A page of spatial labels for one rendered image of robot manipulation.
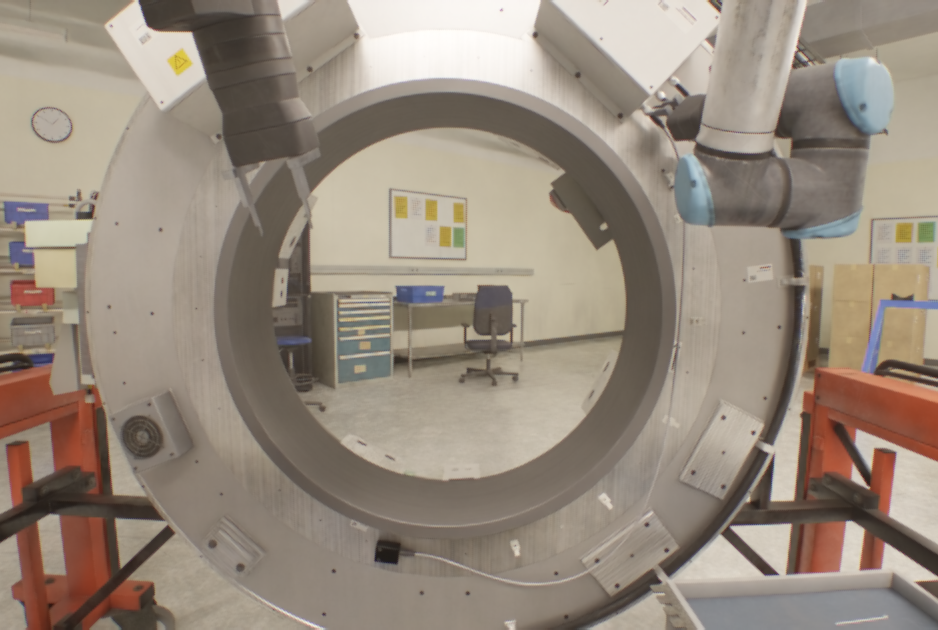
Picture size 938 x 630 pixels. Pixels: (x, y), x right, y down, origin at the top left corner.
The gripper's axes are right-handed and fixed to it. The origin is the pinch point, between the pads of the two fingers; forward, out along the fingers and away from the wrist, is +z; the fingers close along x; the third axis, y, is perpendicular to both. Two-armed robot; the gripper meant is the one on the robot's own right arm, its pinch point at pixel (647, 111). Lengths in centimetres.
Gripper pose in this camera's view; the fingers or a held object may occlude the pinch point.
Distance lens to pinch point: 98.6
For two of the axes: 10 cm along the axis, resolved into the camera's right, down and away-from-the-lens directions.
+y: 6.1, 6.5, 4.5
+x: 6.7, -7.3, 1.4
